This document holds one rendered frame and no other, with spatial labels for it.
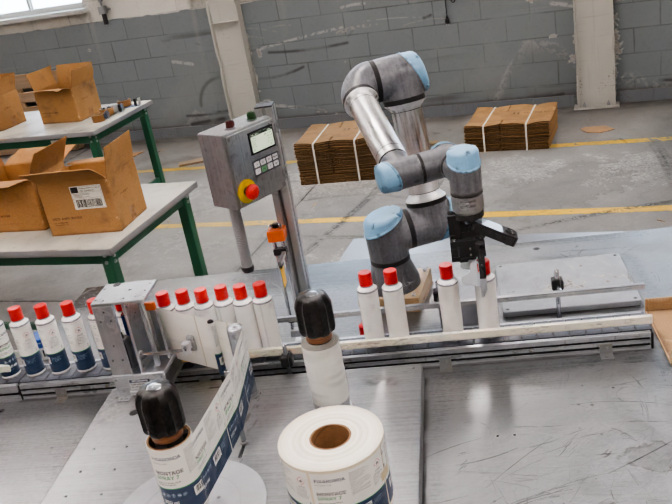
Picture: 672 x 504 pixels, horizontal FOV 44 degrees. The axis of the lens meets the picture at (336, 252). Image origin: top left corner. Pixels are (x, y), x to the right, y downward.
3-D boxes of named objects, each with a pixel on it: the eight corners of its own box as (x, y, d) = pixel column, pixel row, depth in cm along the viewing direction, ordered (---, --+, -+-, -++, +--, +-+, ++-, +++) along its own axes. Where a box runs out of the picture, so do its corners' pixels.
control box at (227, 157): (213, 206, 205) (196, 133, 197) (261, 183, 216) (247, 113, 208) (240, 211, 198) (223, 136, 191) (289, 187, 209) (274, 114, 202)
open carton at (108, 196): (35, 246, 353) (7, 164, 339) (91, 203, 398) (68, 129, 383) (115, 241, 343) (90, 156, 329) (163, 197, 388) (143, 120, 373)
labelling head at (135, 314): (117, 396, 207) (88, 307, 197) (134, 368, 219) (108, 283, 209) (169, 392, 205) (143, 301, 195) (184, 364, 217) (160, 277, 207)
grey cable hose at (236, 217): (240, 274, 216) (223, 200, 208) (243, 269, 219) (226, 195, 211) (253, 273, 216) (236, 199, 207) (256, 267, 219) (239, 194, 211)
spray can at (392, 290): (389, 348, 208) (378, 275, 200) (390, 337, 213) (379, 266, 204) (410, 346, 207) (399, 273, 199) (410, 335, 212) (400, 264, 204)
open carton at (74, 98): (28, 129, 587) (11, 78, 573) (66, 112, 624) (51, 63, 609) (74, 126, 571) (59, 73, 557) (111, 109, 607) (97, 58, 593)
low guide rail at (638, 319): (219, 360, 213) (218, 354, 212) (220, 358, 214) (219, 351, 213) (652, 323, 195) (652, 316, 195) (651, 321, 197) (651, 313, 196)
